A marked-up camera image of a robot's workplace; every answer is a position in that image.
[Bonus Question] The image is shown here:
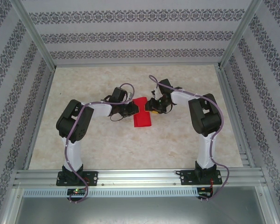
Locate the right aluminium frame post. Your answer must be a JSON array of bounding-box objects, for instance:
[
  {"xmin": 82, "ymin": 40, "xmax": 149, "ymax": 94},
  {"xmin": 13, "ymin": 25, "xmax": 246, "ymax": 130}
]
[{"xmin": 218, "ymin": 0, "xmax": 263, "ymax": 70}]

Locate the aluminium side rail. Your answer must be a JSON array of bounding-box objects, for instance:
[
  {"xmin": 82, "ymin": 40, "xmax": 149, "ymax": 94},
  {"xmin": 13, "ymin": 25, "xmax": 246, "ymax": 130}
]
[
  {"xmin": 216, "ymin": 65, "xmax": 256, "ymax": 168},
  {"xmin": 23, "ymin": 66, "xmax": 56, "ymax": 170}
]

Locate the left aluminium frame post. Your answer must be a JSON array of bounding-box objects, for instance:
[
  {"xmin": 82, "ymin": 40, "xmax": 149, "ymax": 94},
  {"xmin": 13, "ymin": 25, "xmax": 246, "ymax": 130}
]
[{"xmin": 9, "ymin": 0, "xmax": 57, "ymax": 72}]

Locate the gripper thin black cable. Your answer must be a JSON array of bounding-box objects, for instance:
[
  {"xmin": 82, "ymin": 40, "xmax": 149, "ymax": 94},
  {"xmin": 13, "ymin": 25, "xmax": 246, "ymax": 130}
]
[
  {"xmin": 163, "ymin": 104, "xmax": 176, "ymax": 115},
  {"xmin": 110, "ymin": 111, "xmax": 128, "ymax": 122}
]

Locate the aluminium frame cross beam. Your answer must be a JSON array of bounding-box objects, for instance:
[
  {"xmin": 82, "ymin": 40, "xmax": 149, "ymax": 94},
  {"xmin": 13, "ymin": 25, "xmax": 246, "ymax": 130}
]
[{"xmin": 53, "ymin": 62, "xmax": 221, "ymax": 68}]

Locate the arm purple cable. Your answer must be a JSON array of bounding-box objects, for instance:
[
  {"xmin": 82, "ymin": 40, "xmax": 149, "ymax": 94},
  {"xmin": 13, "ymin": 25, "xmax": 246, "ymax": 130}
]
[
  {"xmin": 64, "ymin": 83, "xmax": 135, "ymax": 205},
  {"xmin": 148, "ymin": 74, "xmax": 230, "ymax": 203}
]

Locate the red paper sheet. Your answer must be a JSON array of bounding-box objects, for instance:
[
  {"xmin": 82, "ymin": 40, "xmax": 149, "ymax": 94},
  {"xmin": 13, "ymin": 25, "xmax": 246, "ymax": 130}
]
[{"xmin": 132, "ymin": 97, "xmax": 153, "ymax": 128}]

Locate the left gripper thin black cable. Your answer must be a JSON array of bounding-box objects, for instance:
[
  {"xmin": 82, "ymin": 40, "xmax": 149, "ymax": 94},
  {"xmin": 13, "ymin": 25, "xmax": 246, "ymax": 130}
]
[{"xmin": 110, "ymin": 111, "xmax": 128, "ymax": 122}]

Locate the aluminium frame post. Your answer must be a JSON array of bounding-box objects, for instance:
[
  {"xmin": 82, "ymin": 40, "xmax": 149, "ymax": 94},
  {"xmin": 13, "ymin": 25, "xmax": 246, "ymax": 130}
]
[
  {"xmin": 9, "ymin": 0, "xmax": 57, "ymax": 72},
  {"xmin": 218, "ymin": 0, "xmax": 263, "ymax": 70}
]

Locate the slotted grey cable duct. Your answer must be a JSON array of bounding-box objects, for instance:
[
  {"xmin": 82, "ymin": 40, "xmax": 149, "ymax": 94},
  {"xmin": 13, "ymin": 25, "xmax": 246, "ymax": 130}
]
[{"xmin": 23, "ymin": 188, "xmax": 199, "ymax": 198}]

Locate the grey metal sheet panel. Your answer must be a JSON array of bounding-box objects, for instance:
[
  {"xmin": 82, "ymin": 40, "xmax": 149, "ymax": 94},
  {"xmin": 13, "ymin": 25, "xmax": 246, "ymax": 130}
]
[{"xmin": 15, "ymin": 197, "xmax": 266, "ymax": 224}]

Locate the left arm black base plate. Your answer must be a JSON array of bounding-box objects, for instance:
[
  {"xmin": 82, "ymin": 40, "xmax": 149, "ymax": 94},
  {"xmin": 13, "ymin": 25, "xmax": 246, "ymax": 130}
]
[{"xmin": 56, "ymin": 171, "xmax": 99, "ymax": 187}]

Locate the aluminium mounting rail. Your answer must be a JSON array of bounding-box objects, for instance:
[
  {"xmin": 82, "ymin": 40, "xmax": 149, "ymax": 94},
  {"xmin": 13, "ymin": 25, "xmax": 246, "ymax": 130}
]
[{"xmin": 13, "ymin": 168, "xmax": 268, "ymax": 189}]

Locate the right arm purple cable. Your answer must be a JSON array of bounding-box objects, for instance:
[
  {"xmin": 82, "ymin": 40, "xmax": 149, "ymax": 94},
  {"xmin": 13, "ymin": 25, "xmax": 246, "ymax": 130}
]
[{"xmin": 148, "ymin": 74, "xmax": 230, "ymax": 203}]

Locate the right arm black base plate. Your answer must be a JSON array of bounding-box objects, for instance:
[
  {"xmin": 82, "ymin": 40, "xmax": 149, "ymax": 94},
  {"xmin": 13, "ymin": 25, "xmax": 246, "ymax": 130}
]
[{"xmin": 181, "ymin": 169, "xmax": 222, "ymax": 186}]

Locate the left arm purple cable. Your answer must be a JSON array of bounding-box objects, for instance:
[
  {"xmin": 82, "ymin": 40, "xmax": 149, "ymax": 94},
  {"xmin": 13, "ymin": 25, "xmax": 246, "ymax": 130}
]
[{"xmin": 64, "ymin": 83, "xmax": 135, "ymax": 205}]

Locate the left aluminium side rail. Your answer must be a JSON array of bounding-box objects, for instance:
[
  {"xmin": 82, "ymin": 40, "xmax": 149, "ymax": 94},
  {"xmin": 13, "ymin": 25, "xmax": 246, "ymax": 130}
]
[{"xmin": 23, "ymin": 66, "xmax": 56, "ymax": 170}]

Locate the right aluminium side rail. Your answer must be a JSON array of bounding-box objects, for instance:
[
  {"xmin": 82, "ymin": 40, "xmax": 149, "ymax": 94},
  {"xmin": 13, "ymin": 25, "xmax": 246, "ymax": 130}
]
[{"xmin": 216, "ymin": 65, "xmax": 256, "ymax": 168}]

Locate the right gripper thin black cable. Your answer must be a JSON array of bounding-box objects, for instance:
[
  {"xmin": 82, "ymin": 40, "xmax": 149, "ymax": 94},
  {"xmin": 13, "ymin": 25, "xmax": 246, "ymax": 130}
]
[{"xmin": 163, "ymin": 104, "xmax": 176, "ymax": 115}]

